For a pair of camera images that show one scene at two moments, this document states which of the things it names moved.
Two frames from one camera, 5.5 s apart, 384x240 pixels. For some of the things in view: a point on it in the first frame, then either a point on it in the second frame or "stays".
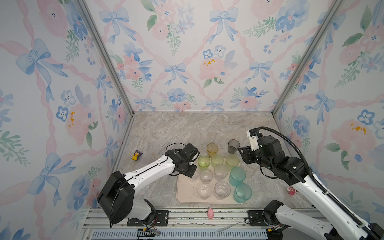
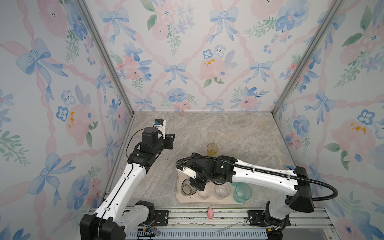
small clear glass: [204, 191] stays
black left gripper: [192, 171] -> [169, 142]
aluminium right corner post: [329, 19] stays
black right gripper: [246, 155] -> [193, 183]
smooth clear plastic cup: [222, 190] stays
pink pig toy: [210, 213] stays
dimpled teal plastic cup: [242, 193] stays
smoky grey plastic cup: [233, 146] -> [186, 189]
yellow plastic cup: [212, 149] stays
